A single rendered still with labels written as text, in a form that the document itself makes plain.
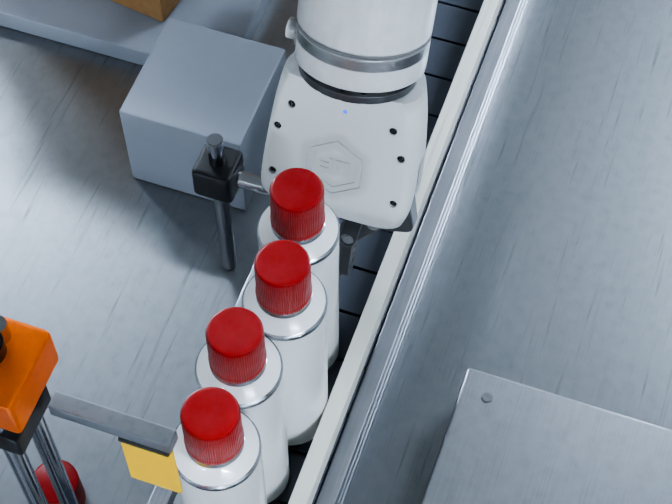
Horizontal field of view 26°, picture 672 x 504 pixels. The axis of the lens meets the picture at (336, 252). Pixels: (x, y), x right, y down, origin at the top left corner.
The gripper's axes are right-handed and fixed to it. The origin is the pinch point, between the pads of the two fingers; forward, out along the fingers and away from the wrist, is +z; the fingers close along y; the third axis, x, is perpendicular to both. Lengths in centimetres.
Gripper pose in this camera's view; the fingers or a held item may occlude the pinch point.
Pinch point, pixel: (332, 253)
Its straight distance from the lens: 101.1
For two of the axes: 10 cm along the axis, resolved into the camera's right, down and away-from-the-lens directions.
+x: 3.1, -5.8, 7.6
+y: 9.4, 2.8, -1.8
